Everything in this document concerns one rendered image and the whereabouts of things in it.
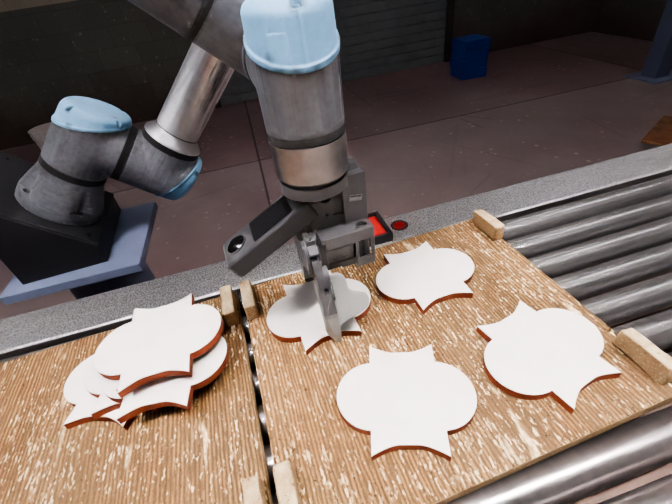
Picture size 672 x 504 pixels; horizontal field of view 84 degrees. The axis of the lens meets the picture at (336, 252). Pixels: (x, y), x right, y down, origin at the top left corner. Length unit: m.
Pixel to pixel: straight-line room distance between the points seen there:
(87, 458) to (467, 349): 0.43
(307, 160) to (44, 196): 0.65
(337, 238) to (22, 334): 0.54
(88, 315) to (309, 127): 0.51
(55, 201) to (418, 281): 0.70
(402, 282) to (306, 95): 0.30
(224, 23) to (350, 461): 0.43
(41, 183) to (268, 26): 0.67
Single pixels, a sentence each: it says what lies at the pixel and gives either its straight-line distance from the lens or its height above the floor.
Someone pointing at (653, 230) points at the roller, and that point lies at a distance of 0.77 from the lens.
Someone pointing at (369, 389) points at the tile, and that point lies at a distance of 0.43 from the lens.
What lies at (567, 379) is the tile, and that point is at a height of 0.95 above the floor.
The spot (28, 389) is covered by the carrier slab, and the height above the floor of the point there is 0.94.
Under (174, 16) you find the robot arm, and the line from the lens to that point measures 0.41.
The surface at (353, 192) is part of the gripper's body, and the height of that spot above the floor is 1.12.
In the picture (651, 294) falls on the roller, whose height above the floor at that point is 0.92.
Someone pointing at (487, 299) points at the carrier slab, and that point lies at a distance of 0.54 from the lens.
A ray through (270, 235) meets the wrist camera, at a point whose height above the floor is 1.10.
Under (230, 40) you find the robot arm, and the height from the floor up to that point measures 1.26.
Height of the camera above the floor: 1.32
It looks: 39 degrees down
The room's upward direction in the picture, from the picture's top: 9 degrees counter-clockwise
